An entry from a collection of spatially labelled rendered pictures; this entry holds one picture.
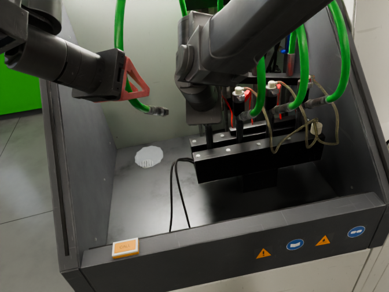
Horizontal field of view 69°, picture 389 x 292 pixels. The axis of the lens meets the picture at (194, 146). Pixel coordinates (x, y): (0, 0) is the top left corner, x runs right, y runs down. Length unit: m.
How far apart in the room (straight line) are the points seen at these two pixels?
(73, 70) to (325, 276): 0.74
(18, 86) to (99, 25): 2.66
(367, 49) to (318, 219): 0.41
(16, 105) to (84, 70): 3.22
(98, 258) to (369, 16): 0.77
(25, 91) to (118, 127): 2.54
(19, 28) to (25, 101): 3.21
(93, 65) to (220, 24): 0.19
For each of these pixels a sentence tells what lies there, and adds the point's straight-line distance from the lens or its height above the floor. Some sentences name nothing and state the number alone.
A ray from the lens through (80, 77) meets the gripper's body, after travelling 0.41.
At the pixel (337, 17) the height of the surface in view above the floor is 1.28.
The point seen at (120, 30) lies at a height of 1.33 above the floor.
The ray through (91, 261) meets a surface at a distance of 0.63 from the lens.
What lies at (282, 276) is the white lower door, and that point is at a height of 0.75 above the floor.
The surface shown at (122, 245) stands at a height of 0.96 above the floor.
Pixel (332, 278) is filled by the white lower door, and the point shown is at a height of 0.68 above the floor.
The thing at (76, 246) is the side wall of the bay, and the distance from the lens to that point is 0.63.
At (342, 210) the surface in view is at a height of 0.95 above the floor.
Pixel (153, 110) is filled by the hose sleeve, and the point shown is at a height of 1.17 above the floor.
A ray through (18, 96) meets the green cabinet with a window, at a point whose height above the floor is 0.26.
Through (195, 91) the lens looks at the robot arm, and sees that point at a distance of 0.43.
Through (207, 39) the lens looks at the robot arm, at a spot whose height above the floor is 1.34.
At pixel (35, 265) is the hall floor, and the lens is 2.02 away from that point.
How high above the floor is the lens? 1.44
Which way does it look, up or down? 37 degrees down
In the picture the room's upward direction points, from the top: 9 degrees counter-clockwise
